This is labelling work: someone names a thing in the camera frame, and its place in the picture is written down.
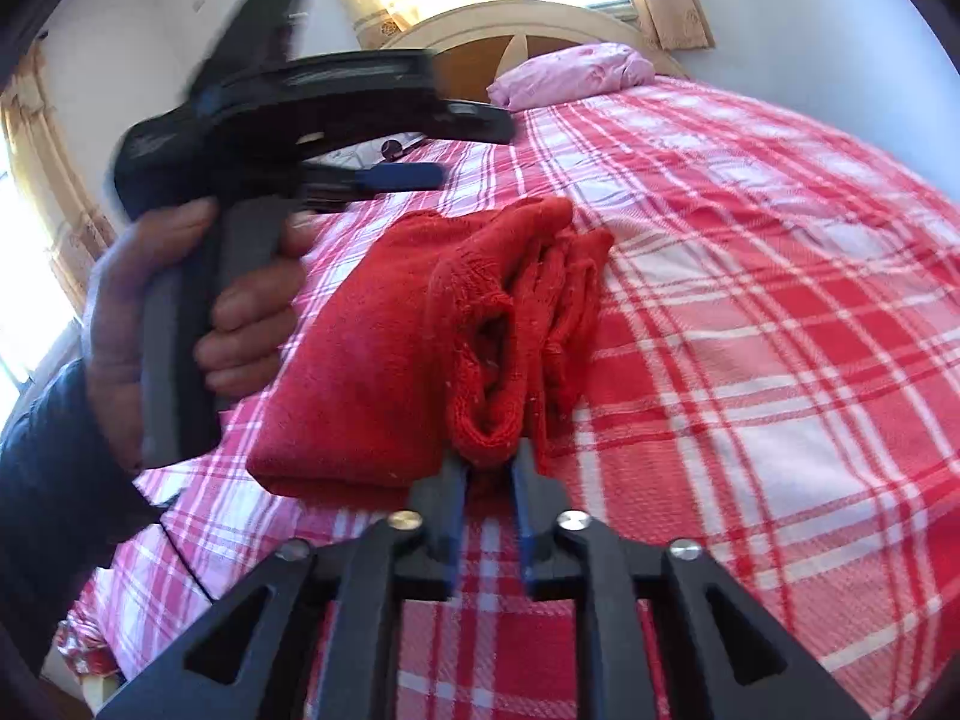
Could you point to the person's left hand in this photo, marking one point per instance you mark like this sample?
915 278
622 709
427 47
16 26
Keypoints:
112 330

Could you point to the red floral cloth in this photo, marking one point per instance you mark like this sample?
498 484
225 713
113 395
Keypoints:
82 652

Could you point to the red knitted sweater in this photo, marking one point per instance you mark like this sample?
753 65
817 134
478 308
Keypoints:
360 360

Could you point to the person's left forearm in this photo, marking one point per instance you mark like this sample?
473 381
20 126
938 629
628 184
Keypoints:
52 510

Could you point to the pink pillow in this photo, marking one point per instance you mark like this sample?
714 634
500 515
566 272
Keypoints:
570 75

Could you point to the white patterned pillow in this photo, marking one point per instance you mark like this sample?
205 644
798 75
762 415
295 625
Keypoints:
360 156

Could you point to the red plaid bed sheet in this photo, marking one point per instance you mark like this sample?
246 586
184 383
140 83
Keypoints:
750 315

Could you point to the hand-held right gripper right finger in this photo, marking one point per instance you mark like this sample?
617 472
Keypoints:
523 517

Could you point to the cream and brown headboard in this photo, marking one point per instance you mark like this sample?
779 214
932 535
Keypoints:
480 52

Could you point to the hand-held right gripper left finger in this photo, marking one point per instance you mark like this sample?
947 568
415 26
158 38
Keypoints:
454 517

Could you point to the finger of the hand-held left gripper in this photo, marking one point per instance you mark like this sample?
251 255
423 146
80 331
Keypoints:
390 178
472 124

